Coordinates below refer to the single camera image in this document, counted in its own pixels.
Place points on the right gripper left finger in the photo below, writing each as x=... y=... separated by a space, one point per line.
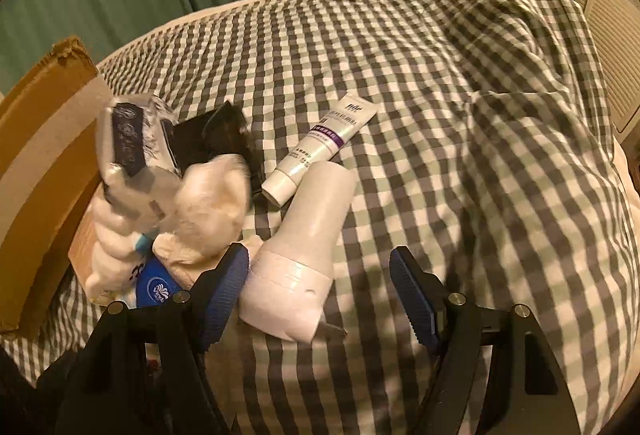
x=142 y=370

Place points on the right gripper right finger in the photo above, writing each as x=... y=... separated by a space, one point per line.
x=526 y=392

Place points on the white plush toy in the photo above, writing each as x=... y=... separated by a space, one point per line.
x=206 y=215

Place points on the white hair dryer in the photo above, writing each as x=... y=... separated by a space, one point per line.
x=293 y=272

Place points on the white cream tube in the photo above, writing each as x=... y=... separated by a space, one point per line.
x=321 y=143

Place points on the black furry object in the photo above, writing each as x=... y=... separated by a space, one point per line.
x=223 y=130

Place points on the blue white tissue pack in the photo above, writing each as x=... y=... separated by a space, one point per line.
x=152 y=283

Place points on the green checkered bed cover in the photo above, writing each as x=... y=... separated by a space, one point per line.
x=492 y=157

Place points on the brown cardboard box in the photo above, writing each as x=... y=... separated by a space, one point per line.
x=48 y=176

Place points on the white louvered wardrobe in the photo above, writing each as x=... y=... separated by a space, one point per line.
x=614 y=25

